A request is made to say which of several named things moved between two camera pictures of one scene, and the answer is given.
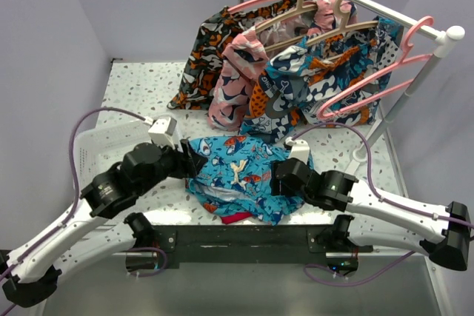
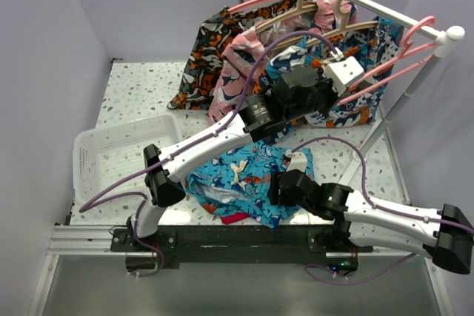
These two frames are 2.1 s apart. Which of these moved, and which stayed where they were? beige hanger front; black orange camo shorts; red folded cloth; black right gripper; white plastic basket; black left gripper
Moved: black left gripper; black right gripper
Stayed: black orange camo shorts; white plastic basket; beige hanger front; red folded cloth
